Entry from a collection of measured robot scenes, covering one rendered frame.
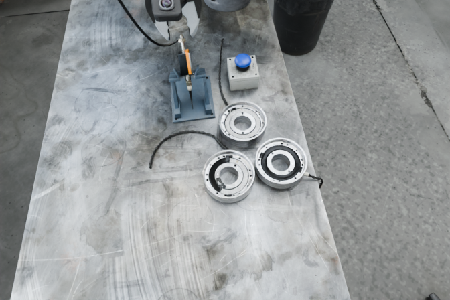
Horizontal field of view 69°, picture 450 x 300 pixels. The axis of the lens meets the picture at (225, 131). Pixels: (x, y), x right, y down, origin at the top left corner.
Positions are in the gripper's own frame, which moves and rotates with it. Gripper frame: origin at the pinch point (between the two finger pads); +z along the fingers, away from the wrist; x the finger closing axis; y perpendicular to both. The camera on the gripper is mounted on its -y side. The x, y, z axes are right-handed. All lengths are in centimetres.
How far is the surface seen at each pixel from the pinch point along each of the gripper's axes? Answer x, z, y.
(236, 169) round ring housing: -7.8, 15.3, -24.0
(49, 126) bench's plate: 34.0, 18.3, -5.0
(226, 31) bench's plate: -11.7, 18.2, 20.0
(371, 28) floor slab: -112, 98, 96
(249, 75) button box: -14.5, 13.7, -0.9
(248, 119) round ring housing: -12.5, 16.1, -11.7
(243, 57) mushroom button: -13.5, 10.7, 2.0
